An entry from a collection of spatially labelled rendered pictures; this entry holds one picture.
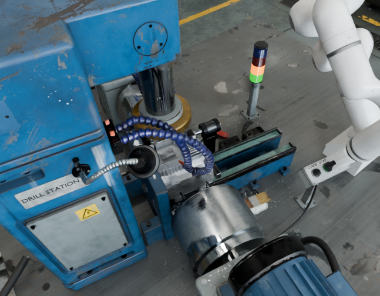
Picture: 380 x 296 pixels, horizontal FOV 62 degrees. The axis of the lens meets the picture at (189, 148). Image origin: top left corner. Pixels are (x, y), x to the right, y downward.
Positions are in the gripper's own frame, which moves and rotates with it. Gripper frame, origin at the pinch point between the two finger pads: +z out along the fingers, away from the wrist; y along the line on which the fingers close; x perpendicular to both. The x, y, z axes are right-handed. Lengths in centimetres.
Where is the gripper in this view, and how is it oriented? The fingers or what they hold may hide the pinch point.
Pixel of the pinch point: (330, 165)
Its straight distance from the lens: 119.9
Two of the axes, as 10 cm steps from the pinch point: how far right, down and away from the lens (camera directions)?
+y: -9.0, 3.5, -2.6
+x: 4.2, 8.7, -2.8
